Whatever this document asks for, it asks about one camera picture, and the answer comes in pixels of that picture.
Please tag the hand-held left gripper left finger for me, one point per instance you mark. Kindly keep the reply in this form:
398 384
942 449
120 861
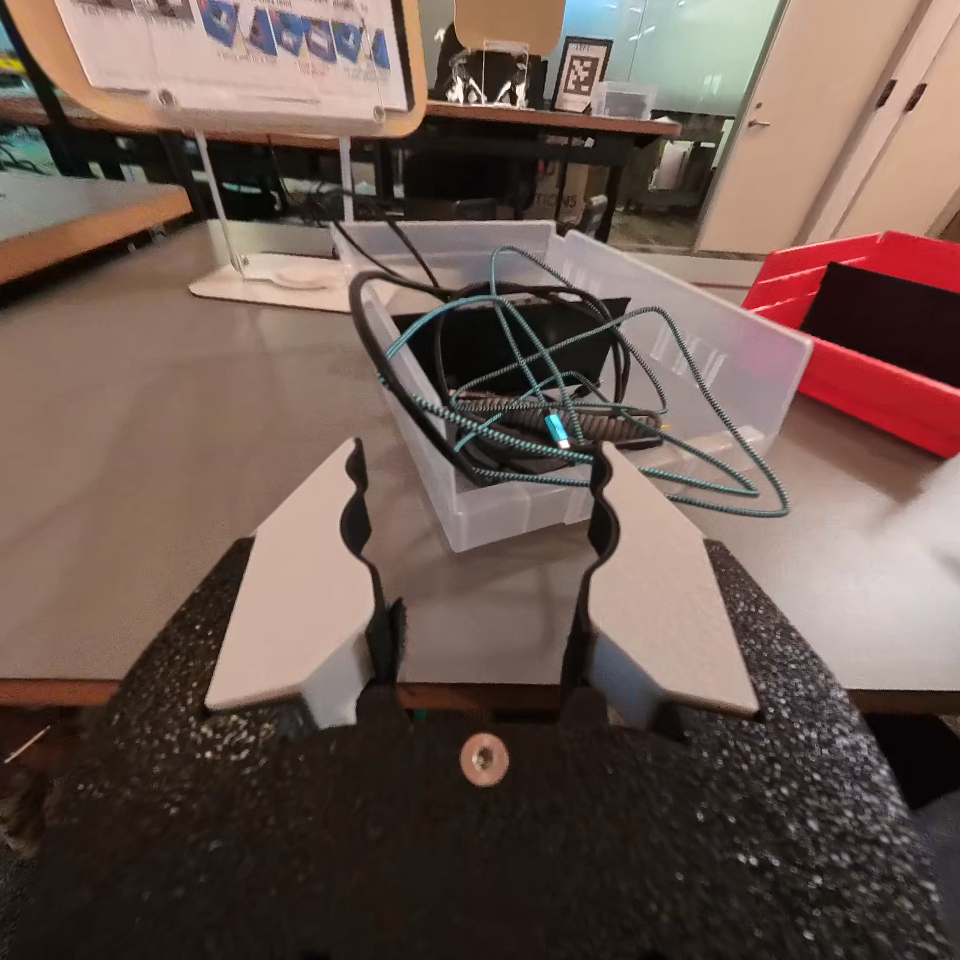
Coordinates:
300 600

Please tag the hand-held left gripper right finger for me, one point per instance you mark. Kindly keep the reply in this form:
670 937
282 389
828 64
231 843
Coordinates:
660 600

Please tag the clear plastic bin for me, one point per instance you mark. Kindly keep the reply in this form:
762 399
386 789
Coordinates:
735 352

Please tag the black usb hub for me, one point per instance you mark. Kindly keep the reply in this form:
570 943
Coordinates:
465 345

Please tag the wooden board on white arm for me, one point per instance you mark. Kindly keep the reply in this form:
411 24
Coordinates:
510 19

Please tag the red bin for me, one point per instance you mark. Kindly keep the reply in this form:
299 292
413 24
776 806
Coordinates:
862 375

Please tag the black power adapter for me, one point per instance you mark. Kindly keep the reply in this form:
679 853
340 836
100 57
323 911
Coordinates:
596 214

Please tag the cardboard box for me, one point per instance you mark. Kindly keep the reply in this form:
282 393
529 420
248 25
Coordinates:
574 191

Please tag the grey desk with wooden edge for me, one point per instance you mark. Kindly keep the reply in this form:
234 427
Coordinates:
75 217

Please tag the wooden desk with black legs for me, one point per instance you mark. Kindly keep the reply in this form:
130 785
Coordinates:
555 120

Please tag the white door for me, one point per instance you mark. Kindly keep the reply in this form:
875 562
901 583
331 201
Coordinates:
810 112
907 165

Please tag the small clear box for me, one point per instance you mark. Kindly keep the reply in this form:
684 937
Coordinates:
624 99

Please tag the framed tag sign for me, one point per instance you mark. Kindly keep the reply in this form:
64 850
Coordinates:
583 73

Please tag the glass office partition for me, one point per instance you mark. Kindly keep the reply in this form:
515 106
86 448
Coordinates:
675 45

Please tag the instruction board on white stand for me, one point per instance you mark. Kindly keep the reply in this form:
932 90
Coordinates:
225 45

